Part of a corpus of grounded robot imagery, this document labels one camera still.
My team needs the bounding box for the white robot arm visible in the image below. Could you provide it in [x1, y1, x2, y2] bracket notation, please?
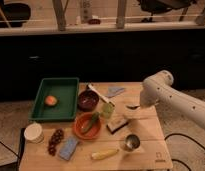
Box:
[140, 70, 205, 130]

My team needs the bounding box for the light green plastic cup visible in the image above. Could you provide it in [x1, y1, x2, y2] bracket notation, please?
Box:
[102, 103, 114, 119]

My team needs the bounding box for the metal cup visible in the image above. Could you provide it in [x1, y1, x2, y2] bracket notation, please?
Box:
[123, 134, 140, 152]

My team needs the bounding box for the grey blue cloth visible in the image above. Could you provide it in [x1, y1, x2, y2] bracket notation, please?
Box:
[107, 86, 125, 98]

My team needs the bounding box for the dark purple bowl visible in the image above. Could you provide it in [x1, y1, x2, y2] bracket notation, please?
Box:
[78, 90, 99, 111]

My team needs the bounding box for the green vegetable toy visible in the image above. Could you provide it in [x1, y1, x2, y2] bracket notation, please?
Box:
[81, 112, 100, 134]

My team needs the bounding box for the green plastic tray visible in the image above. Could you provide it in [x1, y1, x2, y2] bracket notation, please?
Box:
[29, 78, 79, 122]

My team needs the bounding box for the wooden block brush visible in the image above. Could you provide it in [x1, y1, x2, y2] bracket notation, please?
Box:
[107, 116, 129, 134]

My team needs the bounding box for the orange plate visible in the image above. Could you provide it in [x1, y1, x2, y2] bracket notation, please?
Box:
[73, 113, 101, 140]

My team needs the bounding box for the orange peach fruit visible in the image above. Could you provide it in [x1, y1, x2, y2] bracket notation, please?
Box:
[44, 95, 58, 107]

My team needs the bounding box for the dark red grape bunch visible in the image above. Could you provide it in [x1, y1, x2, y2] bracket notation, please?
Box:
[48, 129, 64, 156]

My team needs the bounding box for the blue sponge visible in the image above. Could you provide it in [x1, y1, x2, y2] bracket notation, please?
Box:
[59, 136, 78, 161]

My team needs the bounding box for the yellow corn cob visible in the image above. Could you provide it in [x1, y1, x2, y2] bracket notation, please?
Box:
[91, 149, 119, 160]

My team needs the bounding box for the black office chair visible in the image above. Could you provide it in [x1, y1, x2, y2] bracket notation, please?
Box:
[137, 0, 197, 23]

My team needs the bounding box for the white handled knife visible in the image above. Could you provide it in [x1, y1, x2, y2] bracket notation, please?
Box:
[87, 83, 115, 106]

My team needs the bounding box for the black cable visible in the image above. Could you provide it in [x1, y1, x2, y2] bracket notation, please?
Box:
[164, 132, 205, 171]

